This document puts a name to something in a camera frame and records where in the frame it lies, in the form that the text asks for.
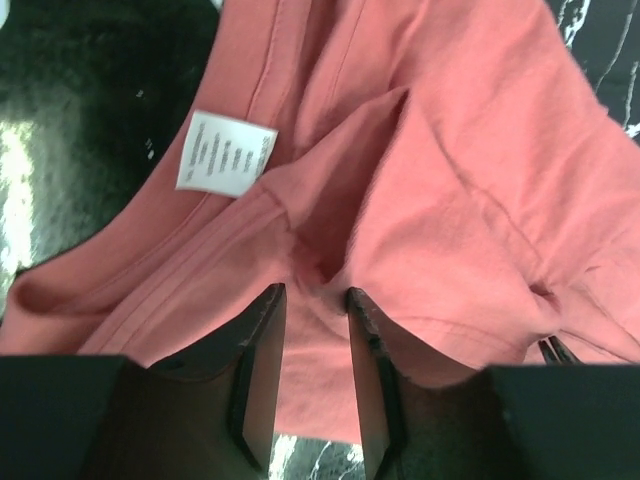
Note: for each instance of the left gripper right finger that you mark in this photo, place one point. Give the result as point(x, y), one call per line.
point(425, 416)

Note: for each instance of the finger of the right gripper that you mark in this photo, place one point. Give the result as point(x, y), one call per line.
point(554, 351)

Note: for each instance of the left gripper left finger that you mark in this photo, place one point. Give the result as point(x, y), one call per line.
point(205, 412)

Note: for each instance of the pink t shirt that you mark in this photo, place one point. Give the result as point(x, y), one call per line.
point(447, 157)

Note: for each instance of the black marble pattern mat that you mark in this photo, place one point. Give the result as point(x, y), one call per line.
point(94, 92)

